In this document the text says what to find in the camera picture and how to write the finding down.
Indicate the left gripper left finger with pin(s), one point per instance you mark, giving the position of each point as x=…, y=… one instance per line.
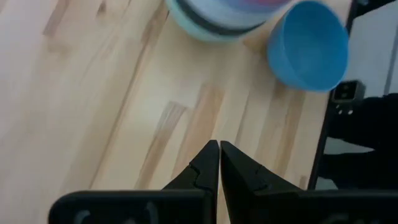
x=186, y=205

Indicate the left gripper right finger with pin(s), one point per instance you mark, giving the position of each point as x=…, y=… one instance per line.
x=264, y=205

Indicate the white bowl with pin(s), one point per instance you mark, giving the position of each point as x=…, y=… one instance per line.
x=192, y=29
x=224, y=15

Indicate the black bulky object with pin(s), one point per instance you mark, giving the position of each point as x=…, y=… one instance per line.
x=373, y=124

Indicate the blue bowl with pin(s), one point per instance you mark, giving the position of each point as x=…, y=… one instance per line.
x=308, y=46

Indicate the black aluminium table frame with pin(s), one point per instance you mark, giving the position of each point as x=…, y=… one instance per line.
x=322, y=140

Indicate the grey table-level camera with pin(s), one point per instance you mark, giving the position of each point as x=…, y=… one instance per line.
x=346, y=91

